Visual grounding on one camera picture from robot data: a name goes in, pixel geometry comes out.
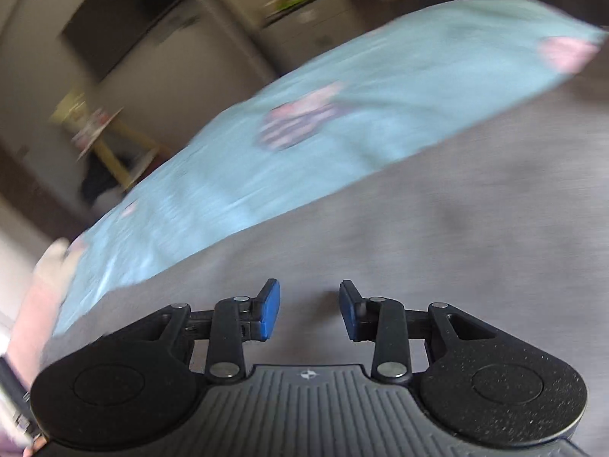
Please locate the yellow side table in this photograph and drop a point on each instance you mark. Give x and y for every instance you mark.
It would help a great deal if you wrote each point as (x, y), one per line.
(112, 152)

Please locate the white cabinet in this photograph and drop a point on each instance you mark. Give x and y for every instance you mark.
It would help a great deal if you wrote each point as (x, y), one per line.
(304, 14)

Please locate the black wall television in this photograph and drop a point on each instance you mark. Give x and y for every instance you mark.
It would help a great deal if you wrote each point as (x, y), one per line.
(119, 14)

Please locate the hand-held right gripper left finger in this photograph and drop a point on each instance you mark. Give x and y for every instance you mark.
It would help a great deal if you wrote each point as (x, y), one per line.
(269, 312)

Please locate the light blue printed blanket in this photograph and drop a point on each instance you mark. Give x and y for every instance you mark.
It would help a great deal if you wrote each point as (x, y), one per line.
(361, 81)

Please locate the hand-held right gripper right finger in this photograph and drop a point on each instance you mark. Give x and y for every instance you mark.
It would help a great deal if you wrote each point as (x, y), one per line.
(347, 314)

